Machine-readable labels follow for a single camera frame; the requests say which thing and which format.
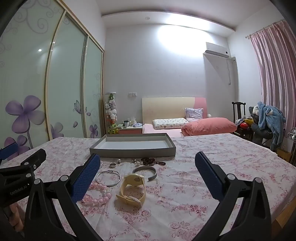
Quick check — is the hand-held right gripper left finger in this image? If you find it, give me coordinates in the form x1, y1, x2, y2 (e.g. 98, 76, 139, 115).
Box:
24, 153, 104, 241

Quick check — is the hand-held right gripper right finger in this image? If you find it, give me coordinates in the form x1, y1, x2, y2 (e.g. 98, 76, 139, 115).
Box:
192, 152, 272, 241

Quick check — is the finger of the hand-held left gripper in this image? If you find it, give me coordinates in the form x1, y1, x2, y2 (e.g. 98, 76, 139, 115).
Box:
0, 143, 18, 161
0, 148, 47, 179

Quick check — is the pink bead bracelet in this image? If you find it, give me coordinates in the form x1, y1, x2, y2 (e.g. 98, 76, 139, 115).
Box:
83, 182, 111, 207

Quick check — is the grey cardboard tray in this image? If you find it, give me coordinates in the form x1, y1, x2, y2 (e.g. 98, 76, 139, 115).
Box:
89, 133, 176, 158

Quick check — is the dark brown bead bracelet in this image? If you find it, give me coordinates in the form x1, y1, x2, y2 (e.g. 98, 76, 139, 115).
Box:
141, 157, 166, 166

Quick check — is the person's left hand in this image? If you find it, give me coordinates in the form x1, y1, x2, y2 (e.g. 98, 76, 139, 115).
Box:
9, 203, 25, 232

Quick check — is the folded pink quilt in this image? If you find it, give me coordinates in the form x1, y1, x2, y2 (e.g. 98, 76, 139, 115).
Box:
181, 117, 237, 136

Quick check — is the open silver cuff bangle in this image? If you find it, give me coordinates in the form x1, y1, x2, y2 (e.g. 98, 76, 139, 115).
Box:
132, 166, 158, 182

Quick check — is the red and yellow toy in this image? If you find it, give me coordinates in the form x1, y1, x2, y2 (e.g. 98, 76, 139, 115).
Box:
239, 118, 253, 129

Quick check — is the purple floral pillow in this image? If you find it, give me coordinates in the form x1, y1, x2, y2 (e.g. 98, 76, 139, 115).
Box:
185, 108, 204, 121

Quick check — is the pink and beige nightstand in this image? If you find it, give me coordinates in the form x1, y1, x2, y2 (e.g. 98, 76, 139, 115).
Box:
117, 125, 143, 134

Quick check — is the dark padded chair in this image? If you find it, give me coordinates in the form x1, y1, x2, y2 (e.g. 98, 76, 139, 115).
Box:
248, 105, 278, 146

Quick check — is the white patterned pillow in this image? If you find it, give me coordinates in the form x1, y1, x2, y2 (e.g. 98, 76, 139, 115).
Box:
153, 118, 189, 130

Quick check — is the dark wooden chair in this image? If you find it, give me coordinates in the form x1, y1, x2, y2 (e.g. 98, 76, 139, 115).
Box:
232, 101, 253, 139

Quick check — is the plush toy tower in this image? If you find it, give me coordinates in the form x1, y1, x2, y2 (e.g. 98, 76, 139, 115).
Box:
105, 93, 118, 135

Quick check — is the pink bed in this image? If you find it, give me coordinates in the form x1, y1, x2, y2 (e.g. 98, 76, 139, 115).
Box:
142, 123, 234, 138

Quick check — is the beige and pink headboard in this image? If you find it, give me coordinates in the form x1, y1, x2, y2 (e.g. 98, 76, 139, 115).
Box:
142, 97, 207, 127

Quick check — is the blue fleece garment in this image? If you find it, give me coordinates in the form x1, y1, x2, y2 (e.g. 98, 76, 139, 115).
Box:
258, 101, 287, 151

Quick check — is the flower print sliding wardrobe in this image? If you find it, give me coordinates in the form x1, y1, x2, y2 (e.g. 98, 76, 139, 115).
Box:
0, 0, 104, 150

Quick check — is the metal rack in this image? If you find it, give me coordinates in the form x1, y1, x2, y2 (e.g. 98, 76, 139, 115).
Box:
286, 127, 296, 160

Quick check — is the pink curtain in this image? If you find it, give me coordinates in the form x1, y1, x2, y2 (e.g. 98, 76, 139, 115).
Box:
251, 20, 296, 130

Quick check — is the white air conditioner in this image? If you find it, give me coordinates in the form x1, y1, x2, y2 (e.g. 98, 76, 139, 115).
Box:
205, 42, 230, 57

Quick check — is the curtain rod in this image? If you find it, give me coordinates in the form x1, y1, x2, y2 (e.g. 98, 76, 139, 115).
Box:
245, 20, 287, 39

